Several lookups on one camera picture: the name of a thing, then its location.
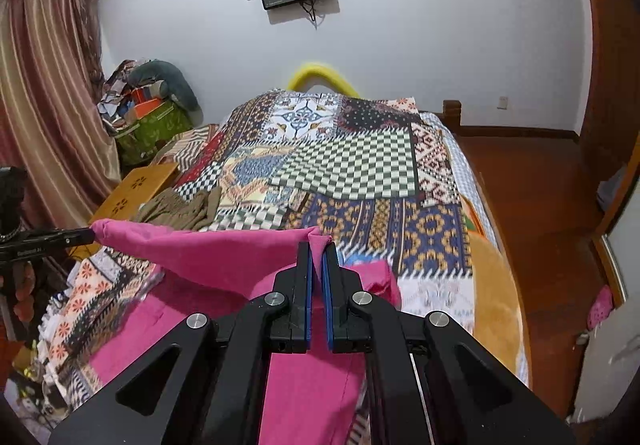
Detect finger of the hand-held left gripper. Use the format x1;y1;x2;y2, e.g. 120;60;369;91
60;227;97;247

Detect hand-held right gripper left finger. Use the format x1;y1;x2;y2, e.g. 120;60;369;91
47;241;315;445

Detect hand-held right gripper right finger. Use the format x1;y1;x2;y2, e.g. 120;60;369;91
322;242;577;445

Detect pink pants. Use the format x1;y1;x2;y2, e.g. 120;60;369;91
90;219;403;445

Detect olive green pants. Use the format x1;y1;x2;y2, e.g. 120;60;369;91
132;188;223;232

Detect person's left hand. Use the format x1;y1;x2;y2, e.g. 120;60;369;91
0;270;41;323

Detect green storage bag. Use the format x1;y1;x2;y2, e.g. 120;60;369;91
114;98;194;167

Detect patchwork printed bedspread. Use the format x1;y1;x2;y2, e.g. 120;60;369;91
37;88;531;445

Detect striped brown curtain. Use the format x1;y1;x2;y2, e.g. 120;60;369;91
0;0;121;232

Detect zigzag striped cloth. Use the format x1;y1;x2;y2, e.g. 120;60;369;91
152;124;222;168

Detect orange box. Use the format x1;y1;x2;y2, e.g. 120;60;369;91
131;98;167;120

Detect pile of printed cloth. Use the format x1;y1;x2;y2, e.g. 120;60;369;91
97;59;142;132

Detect orange plush blanket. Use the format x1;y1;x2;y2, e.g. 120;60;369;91
469;234;532;378

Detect grey plush pillow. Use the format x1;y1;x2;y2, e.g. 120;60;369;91
131;59;199;109

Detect yellow foam tube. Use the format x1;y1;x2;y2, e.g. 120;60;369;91
286;61;358;98

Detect white wardrobe door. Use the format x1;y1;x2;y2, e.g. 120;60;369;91
567;235;640;426

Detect pale plastic bag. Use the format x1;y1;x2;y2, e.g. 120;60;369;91
597;165;629;214

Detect wooden door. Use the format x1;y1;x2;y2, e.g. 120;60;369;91
570;0;640;186

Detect wooden bed post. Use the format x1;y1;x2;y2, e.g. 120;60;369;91
443;99;462;129

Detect black monitor cable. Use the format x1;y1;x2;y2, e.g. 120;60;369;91
300;0;322;32

